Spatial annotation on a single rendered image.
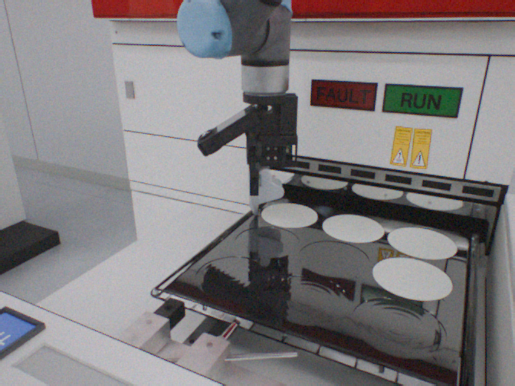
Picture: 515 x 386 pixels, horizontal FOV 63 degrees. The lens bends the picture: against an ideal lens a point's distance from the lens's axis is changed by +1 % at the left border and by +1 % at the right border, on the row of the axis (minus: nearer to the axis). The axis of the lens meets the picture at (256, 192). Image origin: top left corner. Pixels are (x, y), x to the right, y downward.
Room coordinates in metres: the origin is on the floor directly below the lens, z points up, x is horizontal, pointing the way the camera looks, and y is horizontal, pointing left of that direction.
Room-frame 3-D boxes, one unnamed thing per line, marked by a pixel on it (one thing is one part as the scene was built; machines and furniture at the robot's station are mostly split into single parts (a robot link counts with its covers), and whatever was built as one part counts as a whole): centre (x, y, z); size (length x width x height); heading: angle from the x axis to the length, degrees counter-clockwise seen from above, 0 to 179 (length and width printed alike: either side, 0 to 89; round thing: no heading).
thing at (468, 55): (0.81, -0.04, 1.02); 0.82 x 0.03 x 0.40; 63
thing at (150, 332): (0.35, 0.13, 0.89); 0.08 x 0.03 x 0.03; 153
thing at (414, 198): (0.72, -0.20, 0.89); 0.44 x 0.02 x 0.10; 63
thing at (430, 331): (0.53, -0.11, 0.90); 0.34 x 0.34 x 0.01; 63
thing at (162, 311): (0.41, 0.10, 0.90); 0.04 x 0.02 x 0.03; 153
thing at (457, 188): (0.73, -0.20, 0.96); 0.44 x 0.01 x 0.02; 63
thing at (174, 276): (0.61, 0.05, 0.90); 0.37 x 0.01 x 0.01; 153
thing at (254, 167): (0.65, 0.00, 1.00); 0.05 x 0.02 x 0.09; 3
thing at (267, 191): (0.65, -0.02, 0.95); 0.06 x 0.03 x 0.09; 93
